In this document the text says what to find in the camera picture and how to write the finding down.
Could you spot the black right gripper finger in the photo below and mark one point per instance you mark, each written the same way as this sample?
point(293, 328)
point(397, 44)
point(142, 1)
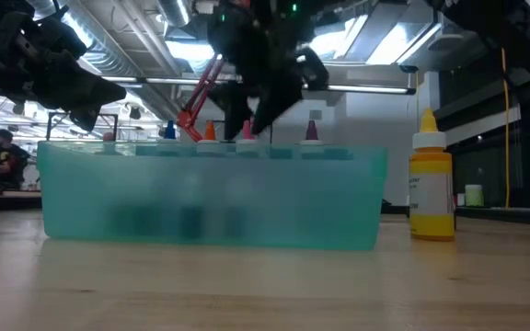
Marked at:
point(236, 110)
point(276, 101)

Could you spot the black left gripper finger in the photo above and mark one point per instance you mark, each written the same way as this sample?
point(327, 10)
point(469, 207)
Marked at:
point(92, 101)
point(83, 76)

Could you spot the large pink food coloring bottle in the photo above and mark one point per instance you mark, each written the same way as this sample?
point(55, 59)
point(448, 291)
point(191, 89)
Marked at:
point(247, 131)

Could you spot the red-capped small bottle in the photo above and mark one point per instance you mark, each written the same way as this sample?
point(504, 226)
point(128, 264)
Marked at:
point(210, 131)

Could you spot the large blue food coloring bottle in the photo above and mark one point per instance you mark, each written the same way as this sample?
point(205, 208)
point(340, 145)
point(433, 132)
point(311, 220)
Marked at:
point(169, 131)

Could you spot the large yellow food coloring bottle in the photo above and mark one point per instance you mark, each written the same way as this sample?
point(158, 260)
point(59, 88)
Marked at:
point(430, 202)

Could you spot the red desk lamp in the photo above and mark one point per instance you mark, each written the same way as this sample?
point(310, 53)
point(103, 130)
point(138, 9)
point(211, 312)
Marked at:
point(190, 120)

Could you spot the person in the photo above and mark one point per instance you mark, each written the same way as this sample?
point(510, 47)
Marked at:
point(9, 161)

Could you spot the teal translucent plastic bin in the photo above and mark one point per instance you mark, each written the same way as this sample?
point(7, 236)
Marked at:
point(315, 202)

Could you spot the green jar white lid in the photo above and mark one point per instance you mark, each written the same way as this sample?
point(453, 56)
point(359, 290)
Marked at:
point(473, 197)

